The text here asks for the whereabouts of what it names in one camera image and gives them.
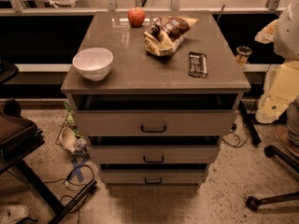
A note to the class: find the red apple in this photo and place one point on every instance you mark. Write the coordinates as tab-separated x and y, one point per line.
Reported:
136	16

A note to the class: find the grey top drawer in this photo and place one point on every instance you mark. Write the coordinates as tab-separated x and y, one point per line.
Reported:
154	123

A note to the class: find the black snack bar wrapper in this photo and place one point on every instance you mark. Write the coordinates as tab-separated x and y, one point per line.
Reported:
197	64

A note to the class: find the floor trash pile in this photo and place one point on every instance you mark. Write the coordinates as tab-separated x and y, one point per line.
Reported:
70	138

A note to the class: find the grey bottom drawer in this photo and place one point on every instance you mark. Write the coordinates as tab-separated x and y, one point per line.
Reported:
153	178

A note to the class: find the black stand leg right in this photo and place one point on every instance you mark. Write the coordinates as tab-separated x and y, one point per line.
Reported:
255	138

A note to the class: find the grey middle drawer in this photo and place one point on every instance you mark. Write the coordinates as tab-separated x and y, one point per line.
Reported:
152	154

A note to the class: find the blue tape cross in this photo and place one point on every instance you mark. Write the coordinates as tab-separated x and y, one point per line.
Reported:
76	171

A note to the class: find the brown chip bag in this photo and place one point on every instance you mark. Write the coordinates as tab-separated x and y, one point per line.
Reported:
166	34

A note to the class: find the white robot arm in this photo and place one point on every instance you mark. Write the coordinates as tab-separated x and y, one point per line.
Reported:
281	85

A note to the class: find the plastic iced drink cup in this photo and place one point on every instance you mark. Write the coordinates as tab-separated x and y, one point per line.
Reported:
242	54

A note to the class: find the grey drawer cabinet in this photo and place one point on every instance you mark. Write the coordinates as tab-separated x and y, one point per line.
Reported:
140	81

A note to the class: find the grey drawer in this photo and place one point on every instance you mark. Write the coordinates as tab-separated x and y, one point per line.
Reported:
152	154
153	178
154	123

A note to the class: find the white shoe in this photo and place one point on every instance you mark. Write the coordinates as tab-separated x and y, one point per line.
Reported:
12	214

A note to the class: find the white bowl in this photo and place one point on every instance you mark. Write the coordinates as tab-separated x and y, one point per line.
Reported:
94	63

